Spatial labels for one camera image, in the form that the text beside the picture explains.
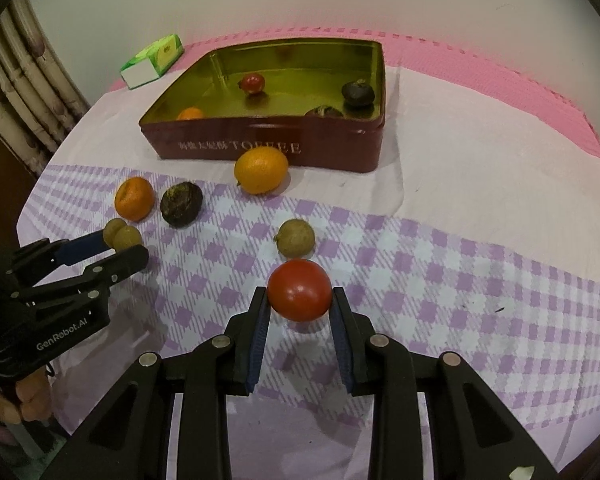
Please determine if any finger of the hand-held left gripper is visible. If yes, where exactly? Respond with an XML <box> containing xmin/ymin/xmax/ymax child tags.
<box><xmin>12</xmin><ymin>232</ymin><xmax>114</xmax><ymax>281</ymax></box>
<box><xmin>22</xmin><ymin>244</ymin><xmax>150</xmax><ymax>309</ymax></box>

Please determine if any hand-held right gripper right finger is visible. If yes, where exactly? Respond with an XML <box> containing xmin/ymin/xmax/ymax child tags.
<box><xmin>330</xmin><ymin>287</ymin><xmax>561</xmax><ymax>480</ymax></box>

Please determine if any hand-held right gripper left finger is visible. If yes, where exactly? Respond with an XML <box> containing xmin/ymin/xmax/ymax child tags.
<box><xmin>41</xmin><ymin>287</ymin><xmax>270</xmax><ymax>480</ymax></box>

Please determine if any brown longan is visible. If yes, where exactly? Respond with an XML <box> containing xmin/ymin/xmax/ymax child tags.
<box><xmin>113</xmin><ymin>225</ymin><xmax>144</xmax><ymax>252</ymax></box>
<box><xmin>102</xmin><ymin>217</ymin><xmax>127</xmax><ymax>249</ymax></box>
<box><xmin>275</xmin><ymin>218</ymin><xmax>315</xmax><ymax>258</ymax></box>

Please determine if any deep orange tangerine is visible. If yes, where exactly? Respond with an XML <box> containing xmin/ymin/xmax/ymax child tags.
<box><xmin>114</xmin><ymin>176</ymin><xmax>156</xmax><ymax>223</ymax></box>

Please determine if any red cherry tomato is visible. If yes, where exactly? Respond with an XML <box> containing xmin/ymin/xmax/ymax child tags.
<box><xmin>238</xmin><ymin>72</ymin><xmax>266</xmax><ymax>96</ymax></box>
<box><xmin>266</xmin><ymin>258</ymin><xmax>334</xmax><ymax>322</ymax></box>

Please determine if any small yellow-orange tangerine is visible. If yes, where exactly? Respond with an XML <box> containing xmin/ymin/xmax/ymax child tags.
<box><xmin>234</xmin><ymin>146</ymin><xmax>289</xmax><ymax>195</ymax></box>

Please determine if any red rectangular tin box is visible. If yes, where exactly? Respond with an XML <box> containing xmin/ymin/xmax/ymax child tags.
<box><xmin>139</xmin><ymin>37</ymin><xmax>386</xmax><ymax>174</ymax></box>

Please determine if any person's left hand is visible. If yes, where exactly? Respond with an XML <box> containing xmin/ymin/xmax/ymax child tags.
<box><xmin>0</xmin><ymin>367</ymin><xmax>52</xmax><ymax>425</ymax></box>

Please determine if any dark wooden cabinet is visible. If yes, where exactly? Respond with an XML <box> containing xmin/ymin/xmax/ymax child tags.
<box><xmin>0</xmin><ymin>125</ymin><xmax>43</xmax><ymax>256</ymax></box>

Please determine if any pink purple checked tablecloth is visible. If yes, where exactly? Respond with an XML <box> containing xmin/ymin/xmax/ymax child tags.
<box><xmin>15</xmin><ymin>30</ymin><xmax>600</xmax><ymax>471</ymax></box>

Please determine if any beige patterned curtain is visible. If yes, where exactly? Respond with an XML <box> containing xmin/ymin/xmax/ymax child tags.
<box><xmin>0</xmin><ymin>0</ymin><xmax>91</xmax><ymax>181</ymax></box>

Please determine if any green and white tissue box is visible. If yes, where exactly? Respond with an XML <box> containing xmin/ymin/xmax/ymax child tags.
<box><xmin>119</xmin><ymin>34</ymin><xmax>184</xmax><ymax>91</ymax></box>

